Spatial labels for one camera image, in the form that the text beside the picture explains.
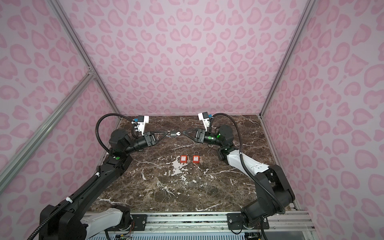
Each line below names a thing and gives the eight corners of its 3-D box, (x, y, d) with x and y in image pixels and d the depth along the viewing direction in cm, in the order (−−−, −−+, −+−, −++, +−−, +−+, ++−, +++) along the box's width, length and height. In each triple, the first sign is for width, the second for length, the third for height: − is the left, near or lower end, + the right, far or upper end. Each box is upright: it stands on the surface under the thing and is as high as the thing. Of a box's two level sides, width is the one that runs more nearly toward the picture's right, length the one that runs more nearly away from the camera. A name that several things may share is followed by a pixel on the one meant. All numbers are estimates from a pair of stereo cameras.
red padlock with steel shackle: (180, 163, 96) (179, 161, 94) (181, 152, 101) (180, 150, 99) (187, 163, 96) (186, 161, 94) (187, 152, 101) (187, 150, 99)
